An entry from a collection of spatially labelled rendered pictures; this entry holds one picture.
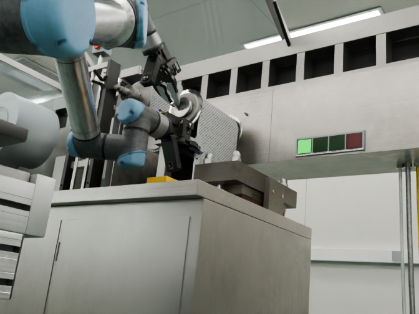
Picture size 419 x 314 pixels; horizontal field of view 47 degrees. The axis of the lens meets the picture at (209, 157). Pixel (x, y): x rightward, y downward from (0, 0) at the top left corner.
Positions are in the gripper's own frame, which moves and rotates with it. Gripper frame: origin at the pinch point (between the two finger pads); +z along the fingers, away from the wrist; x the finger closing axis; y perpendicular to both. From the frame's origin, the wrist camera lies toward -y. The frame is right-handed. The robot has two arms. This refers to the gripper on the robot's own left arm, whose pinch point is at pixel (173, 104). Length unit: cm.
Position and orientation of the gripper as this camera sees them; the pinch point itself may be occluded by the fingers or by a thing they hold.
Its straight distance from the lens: 167.2
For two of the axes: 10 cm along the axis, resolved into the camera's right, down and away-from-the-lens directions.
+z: 3.8, 8.3, 4.0
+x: -8.1, 0.9, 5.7
